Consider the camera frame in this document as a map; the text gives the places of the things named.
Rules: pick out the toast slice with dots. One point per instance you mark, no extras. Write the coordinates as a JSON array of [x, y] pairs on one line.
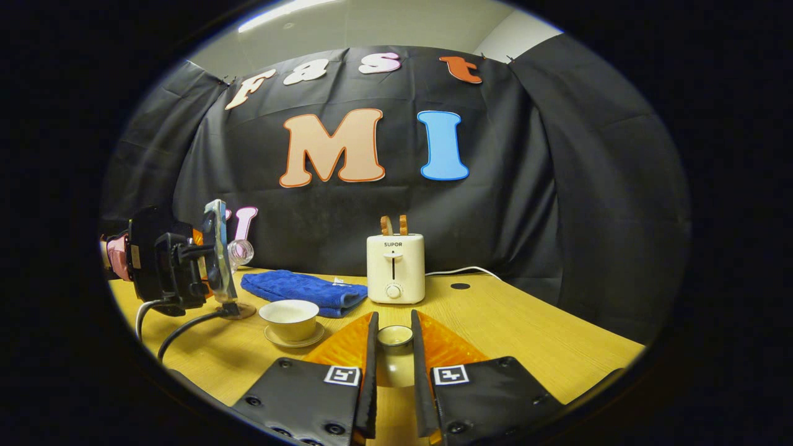
[[386, 225], [404, 224]]

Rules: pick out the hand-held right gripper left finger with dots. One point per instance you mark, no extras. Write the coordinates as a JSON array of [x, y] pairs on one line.
[[370, 384]]

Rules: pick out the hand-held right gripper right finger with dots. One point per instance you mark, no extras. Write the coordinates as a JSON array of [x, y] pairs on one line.
[[420, 384]]

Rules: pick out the cream ceramic teacup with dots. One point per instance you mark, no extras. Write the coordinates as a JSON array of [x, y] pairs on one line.
[[290, 319]]

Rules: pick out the cream ceramic saucer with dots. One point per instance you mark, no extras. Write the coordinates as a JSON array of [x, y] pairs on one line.
[[297, 342]]

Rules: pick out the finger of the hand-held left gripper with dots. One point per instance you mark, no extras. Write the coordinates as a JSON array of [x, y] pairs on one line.
[[198, 237]]

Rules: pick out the cream teacup lid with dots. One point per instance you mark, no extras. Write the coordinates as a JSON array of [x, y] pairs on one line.
[[394, 362]]

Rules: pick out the black backdrop cloth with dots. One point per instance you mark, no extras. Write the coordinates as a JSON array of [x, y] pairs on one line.
[[508, 186]]

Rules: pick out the white toaster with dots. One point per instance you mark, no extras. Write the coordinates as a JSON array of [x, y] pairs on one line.
[[396, 266]]

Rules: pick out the blue towel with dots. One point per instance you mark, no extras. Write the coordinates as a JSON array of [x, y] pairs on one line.
[[297, 290]]

